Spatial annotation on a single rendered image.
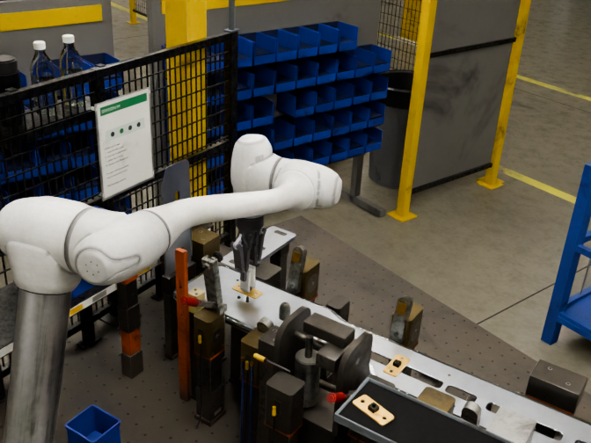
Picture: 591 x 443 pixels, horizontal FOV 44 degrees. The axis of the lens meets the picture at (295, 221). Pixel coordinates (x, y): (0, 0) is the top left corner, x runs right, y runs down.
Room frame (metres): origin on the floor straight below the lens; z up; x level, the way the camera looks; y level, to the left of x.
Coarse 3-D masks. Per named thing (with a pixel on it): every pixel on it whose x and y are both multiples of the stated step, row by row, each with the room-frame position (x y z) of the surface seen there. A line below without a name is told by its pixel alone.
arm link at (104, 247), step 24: (96, 216) 1.20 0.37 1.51; (120, 216) 1.22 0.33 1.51; (144, 216) 1.24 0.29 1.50; (72, 240) 1.16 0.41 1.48; (96, 240) 1.13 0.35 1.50; (120, 240) 1.15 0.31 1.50; (144, 240) 1.18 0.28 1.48; (168, 240) 1.25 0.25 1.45; (72, 264) 1.15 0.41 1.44; (96, 264) 1.10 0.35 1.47; (120, 264) 1.12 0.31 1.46; (144, 264) 1.17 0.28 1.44
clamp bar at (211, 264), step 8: (208, 256) 1.58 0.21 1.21; (216, 256) 1.59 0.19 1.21; (208, 264) 1.56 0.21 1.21; (216, 264) 1.56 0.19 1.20; (208, 272) 1.56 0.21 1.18; (216, 272) 1.56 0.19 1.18; (208, 280) 1.57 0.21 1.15; (216, 280) 1.56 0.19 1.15; (208, 288) 1.57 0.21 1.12; (216, 288) 1.56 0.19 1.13; (208, 296) 1.58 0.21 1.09; (216, 296) 1.56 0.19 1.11; (216, 304) 1.57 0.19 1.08
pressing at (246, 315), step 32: (192, 288) 1.76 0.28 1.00; (224, 288) 1.76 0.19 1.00; (256, 288) 1.77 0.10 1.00; (256, 320) 1.62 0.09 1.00; (384, 352) 1.51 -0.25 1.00; (416, 352) 1.52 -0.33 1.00; (416, 384) 1.39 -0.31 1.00; (448, 384) 1.40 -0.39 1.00; (480, 384) 1.40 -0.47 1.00; (544, 416) 1.30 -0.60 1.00
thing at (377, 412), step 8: (360, 400) 1.14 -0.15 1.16; (368, 400) 1.14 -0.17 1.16; (360, 408) 1.11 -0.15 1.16; (368, 408) 1.11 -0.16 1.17; (376, 408) 1.11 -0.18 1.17; (368, 416) 1.10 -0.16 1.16; (376, 416) 1.10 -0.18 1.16; (384, 416) 1.10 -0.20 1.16; (392, 416) 1.10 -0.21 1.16; (384, 424) 1.07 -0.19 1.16
